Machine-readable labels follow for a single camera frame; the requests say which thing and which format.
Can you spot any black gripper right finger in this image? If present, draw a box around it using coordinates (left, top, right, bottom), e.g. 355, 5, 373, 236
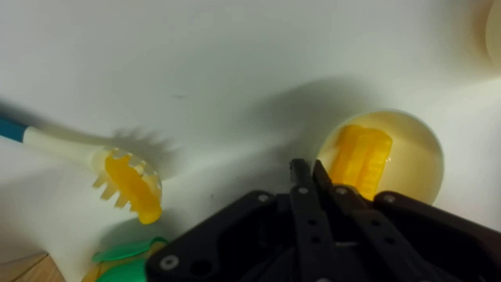
312, 160, 501, 282

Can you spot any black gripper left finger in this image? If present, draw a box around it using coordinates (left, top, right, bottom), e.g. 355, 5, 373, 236
146, 159, 336, 282

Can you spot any yellow toy pasta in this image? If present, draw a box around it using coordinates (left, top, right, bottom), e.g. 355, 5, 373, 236
334, 124, 395, 203
104, 151, 165, 226

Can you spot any green toy leaf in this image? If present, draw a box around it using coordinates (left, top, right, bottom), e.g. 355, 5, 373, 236
93, 237, 170, 282

